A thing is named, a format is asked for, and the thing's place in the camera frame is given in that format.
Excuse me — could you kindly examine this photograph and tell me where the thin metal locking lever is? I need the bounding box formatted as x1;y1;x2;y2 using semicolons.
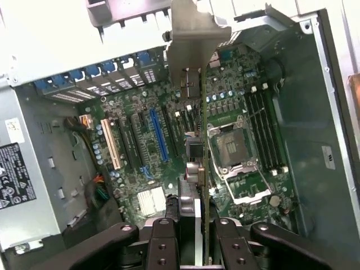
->
241;106;267;124

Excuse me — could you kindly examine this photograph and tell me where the silver finned chipset heatsink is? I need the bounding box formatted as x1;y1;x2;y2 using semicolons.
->
137;186;167;218

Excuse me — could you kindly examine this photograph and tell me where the RAM slot with white clips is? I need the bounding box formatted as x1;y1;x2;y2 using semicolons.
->
186;104;199;133
261;83;289;174
250;86;278;177
174;110;188;147

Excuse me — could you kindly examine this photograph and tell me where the silver socket cover frame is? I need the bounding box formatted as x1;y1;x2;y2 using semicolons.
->
224;165;273;206

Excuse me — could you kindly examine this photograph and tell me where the white power connector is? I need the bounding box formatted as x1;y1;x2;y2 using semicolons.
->
79;114;93;129

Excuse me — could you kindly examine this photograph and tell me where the green motherboard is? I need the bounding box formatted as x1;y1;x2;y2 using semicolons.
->
75;36;299;226

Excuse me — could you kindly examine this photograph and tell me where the coloured wire bundle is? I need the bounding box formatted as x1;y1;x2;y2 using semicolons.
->
84;173;111;210

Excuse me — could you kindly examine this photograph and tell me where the brown sticker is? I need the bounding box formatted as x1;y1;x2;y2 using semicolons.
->
347;73;360;114

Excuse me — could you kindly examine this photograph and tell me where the white PCI expansion slot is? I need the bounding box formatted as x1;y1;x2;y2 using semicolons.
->
100;118;122;170

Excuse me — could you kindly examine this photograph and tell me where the grey open PC case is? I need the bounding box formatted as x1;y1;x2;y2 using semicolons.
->
0;0;360;254

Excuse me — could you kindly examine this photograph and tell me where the RAM slot with black clips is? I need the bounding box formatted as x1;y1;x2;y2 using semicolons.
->
255;89;282;172
181;111;195;133
244;92;271;174

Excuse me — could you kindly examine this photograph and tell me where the long black expansion slot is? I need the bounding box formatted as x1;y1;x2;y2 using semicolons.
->
129;115;145;166
117;116;136;167
161;106;181;158

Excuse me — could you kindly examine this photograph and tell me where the blue expansion slot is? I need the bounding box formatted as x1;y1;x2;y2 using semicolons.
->
148;108;170;163

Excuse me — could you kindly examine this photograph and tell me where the short black expansion slot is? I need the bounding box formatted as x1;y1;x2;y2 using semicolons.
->
137;111;149;128

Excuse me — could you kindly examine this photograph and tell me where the black yellow sleeved wire bundle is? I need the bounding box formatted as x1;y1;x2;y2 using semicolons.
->
64;116;99;169

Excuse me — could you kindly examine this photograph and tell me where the CPU socket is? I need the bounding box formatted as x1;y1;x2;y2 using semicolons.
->
206;120;260;181

